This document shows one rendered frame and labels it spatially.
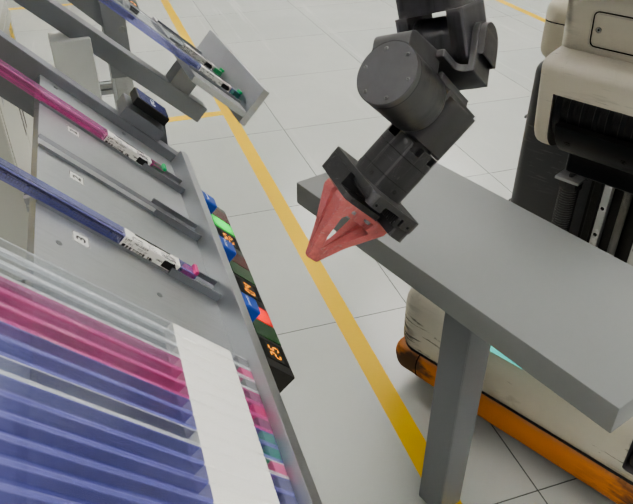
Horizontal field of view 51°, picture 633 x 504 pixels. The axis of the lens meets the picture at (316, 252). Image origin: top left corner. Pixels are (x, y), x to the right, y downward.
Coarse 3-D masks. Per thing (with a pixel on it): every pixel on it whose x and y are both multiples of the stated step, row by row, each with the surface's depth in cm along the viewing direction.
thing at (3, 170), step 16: (0, 160) 51; (0, 176) 51; (16, 176) 51; (32, 176) 53; (32, 192) 53; (48, 192) 53; (64, 208) 54; (80, 208) 55; (96, 224) 56; (112, 224) 57; (192, 272) 62
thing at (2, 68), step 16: (0, 64) 67; (16, 80) 68; (32, 80) 70; (48, 96) 70; (64, 112) 72; (80, 112) 73; (96, 128) 74; (112, 144) 75; (128, 144) 77; (144, 160) 78
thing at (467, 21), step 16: (400, 0) 61; (416, 0) 60; (432, 0) 59; (448, 0) 58; (464, 0) 59; (480, 0) 62; (400, 16) 61; (416, 16) 63; (448, 16) 59; (464, 16) 59; (480, 16) 62; (432, 32) 61; (448, 32) 60; (464, 32) 59; (448, 48) 60; (464, 48) 59
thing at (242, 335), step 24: (192, 168) 85; (192, 192) 79; (192, 216) 76; (216, 240) 70; (216, 264) 67; (216, 288) 65; (240, 312) 60; (240, 336) 58; (264, 360) 56; (264, 384) 53; (288, 432) 49; (288, 456) 47; (312, 480) 46
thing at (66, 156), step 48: (48, 144) 63; (96, 144) 73; (144, 144) 86; (96, 192) 63; (144, 192) 72; (48, 240) 50; (96, 240) 55; (192, 240) 72; (144, 288) 55; (192, 288) 62
